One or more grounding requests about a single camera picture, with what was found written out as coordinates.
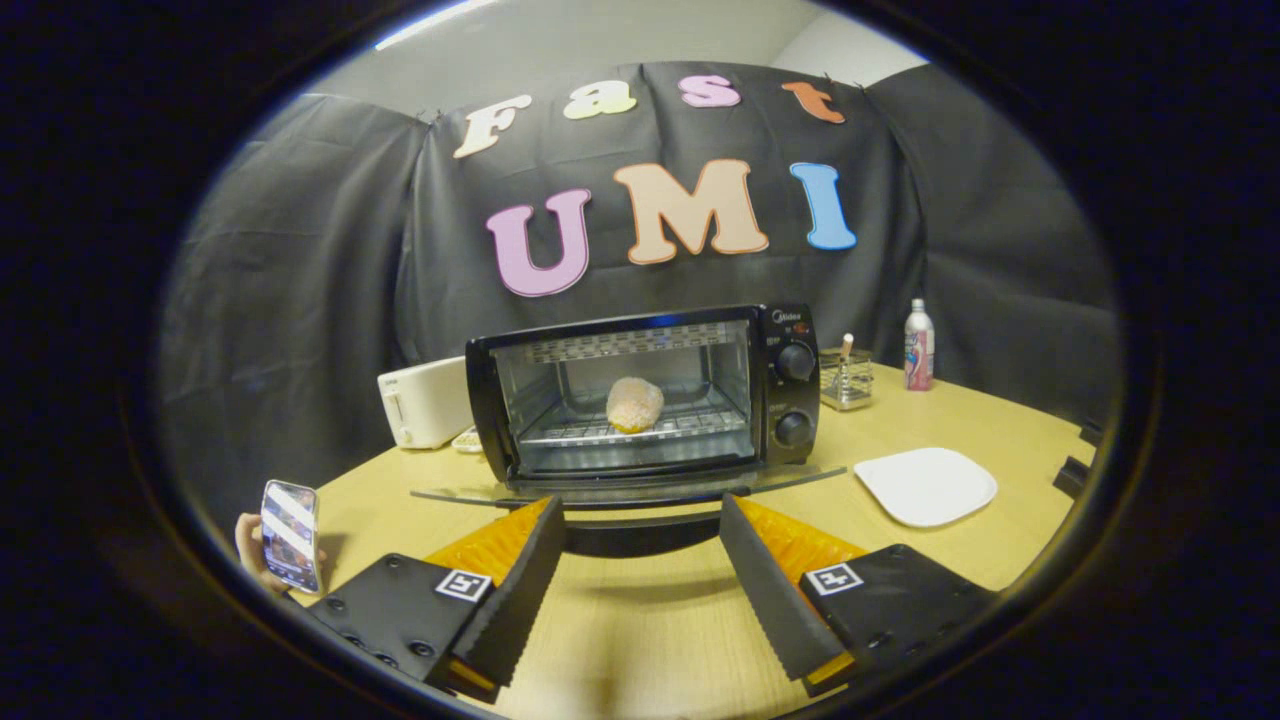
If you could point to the white-tipped stick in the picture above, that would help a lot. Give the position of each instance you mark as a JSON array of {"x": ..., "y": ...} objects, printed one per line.
[{"x": 848, "y": 345}]

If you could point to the sugar-coated bread roll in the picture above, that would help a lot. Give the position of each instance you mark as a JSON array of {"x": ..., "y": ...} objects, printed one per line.
[{"x": 634, "y": 405}]

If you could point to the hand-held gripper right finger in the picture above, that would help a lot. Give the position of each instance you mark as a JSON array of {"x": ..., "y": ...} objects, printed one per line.
[{"x": 770, "y": 590}]

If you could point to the black block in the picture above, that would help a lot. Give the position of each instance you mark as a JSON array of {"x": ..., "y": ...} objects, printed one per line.
[
  {"x": 1092, "y": 434},
  {"x": 1072, "y": 477}
]

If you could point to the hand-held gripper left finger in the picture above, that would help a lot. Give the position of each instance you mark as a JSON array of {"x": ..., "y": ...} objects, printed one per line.
[{"x": 525, "y": 590}]

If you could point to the white bread toaster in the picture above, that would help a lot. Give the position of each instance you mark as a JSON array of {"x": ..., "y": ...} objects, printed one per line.
[{"x": 425, "y": 400}]

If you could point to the pink and white bottle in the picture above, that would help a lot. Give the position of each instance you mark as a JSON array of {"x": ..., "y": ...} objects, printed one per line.
[{"x": 919, "y": 350}]

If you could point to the small white dish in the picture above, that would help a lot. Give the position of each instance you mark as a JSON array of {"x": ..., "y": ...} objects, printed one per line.
[{"x": 467, "y": 440}]

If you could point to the white plate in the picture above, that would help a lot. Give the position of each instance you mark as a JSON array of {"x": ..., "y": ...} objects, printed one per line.
[{"x": 925, "y": 487}]

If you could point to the black toaster oven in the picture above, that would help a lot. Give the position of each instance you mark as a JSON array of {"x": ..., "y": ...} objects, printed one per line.
[{"x": 795, "y": 395}]

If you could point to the smartphone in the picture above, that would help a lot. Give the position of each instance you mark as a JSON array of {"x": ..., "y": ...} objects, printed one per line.
[{"x": 291, "y": 537}]

